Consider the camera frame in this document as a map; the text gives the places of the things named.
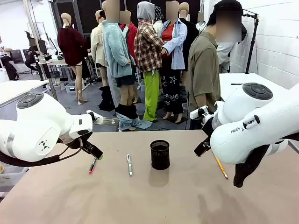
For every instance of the mannequin in dark red sweater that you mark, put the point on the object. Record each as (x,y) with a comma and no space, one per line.
(71,44)

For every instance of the black mesh pen holder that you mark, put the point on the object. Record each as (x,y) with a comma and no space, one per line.
(160,156)

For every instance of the mannequin in light blue fleece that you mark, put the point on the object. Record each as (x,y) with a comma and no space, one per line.
(116,53)

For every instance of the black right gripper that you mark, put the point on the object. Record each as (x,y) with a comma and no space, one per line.
(208,124)

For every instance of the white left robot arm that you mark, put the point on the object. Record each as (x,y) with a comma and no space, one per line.
(35,121)

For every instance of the black tripod stand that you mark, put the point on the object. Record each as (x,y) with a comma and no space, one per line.
(251,44)

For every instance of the grey workbench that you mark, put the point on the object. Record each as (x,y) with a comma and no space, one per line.
(54,63)

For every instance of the clear storage bin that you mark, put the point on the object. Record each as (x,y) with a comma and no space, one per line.
(11,175)

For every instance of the mannequin in blue shirt red top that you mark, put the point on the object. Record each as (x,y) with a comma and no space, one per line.
(174,46)

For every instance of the person's right forearm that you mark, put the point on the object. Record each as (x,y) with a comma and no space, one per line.
(201,100)

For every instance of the white ballpoint pen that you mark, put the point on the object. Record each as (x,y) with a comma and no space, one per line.
(129,164)

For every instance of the mannequin in red hoodie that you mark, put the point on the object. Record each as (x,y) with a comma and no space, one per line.
(131,35)

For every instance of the small mannequin in white top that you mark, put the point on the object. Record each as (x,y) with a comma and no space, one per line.
(201,24)

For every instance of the mannequin in plaid shirt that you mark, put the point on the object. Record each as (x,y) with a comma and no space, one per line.
(148,46)

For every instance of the seated person in black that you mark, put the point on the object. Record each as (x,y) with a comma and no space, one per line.
(31,56)

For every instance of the mannequin with patterned headscarf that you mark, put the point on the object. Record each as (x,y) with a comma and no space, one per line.
(158,16)

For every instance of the yellow wooden pencil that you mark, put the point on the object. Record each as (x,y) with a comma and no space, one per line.
(220,166)

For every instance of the small grey storage box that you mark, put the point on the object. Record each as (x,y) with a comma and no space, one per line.
(70,87)

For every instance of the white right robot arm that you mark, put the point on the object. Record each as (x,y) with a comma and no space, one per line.
(245,130)

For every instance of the mannequin in black coat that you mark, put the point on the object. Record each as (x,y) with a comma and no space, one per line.
(244,32)

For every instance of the mannequin in white shirt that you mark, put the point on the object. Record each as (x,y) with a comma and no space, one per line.
(225,56)

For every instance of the white work table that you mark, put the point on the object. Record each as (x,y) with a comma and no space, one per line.
(16,89)

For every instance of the person in olive shirt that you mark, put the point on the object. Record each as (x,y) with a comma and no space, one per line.
(203,65)

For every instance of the mannequin in cream jacket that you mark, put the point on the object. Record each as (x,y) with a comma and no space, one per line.
(97,46)

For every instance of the black marker pen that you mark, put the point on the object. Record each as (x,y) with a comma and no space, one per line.
(237,83)

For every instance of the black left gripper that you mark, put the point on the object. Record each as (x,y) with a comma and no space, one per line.
(86,143)

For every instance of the mannequin in black jacket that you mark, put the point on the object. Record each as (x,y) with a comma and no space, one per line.
(190,35)

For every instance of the white side table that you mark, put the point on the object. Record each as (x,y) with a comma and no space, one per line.
(233,79)

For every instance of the metal mannequin base plate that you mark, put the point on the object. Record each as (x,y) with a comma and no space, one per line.
(105,121)

